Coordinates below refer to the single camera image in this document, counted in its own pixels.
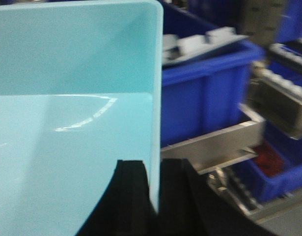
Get grey parts tray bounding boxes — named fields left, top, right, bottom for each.
left=162, top=27, right=247, bottom=67

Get dark blue bin with parts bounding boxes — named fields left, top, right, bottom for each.
left=161, top=1, right=265, bottom=148

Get steel shelf rail side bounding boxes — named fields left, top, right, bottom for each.
left=160, top=104, right=266, bottom=175

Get dark blue bin red contents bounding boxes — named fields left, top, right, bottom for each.
left=233, top=123, right=302, bottom=203

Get light blue plastic bin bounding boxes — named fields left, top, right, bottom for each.
left=0, top=0, right=163, bottom=236

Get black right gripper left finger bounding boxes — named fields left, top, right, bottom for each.
left=77, top=160, right=157, bottom=236

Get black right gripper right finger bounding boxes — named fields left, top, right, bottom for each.
left=158, top=159, right=273, bottom=236

